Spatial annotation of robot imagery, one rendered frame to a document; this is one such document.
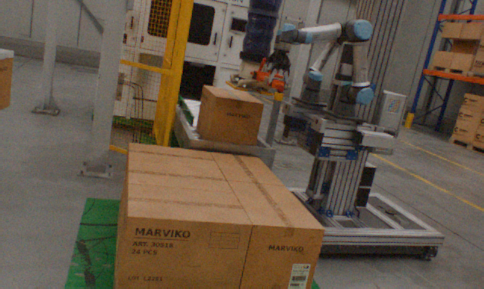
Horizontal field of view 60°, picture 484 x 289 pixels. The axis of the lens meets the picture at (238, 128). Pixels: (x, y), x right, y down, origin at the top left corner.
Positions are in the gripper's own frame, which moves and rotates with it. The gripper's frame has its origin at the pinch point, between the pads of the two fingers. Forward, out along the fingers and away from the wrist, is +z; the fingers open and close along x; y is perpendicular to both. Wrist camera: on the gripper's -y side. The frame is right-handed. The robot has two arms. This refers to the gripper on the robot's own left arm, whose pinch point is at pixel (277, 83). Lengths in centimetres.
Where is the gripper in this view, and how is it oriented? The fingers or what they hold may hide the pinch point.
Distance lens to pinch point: 253.5
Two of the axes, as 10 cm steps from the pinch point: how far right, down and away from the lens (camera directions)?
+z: -1.9, 9.6, 2.0
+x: -9.6, -1.4, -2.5
